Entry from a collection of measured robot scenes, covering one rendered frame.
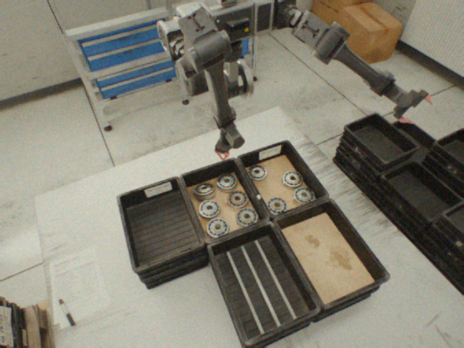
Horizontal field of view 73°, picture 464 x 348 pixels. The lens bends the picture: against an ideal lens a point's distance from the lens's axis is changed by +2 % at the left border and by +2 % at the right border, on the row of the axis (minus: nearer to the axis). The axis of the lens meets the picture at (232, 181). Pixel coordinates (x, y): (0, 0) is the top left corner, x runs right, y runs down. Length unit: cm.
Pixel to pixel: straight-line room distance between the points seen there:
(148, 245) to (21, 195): 185
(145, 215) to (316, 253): 81
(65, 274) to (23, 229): 127
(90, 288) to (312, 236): 102
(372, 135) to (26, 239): 267
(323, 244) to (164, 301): 74
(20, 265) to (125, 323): 140
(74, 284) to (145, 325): 39
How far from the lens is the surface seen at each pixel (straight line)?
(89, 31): 284
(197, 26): 90
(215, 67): 91
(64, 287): 167
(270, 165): 166
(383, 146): 241
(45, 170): 322
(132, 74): 308
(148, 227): 150
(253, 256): 138
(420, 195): 238
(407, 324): 158
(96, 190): 189
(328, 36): 108
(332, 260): 142
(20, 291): 266
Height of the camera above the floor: 209
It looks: 53 degrees down
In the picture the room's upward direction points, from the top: 3 degrees counter-clockwise
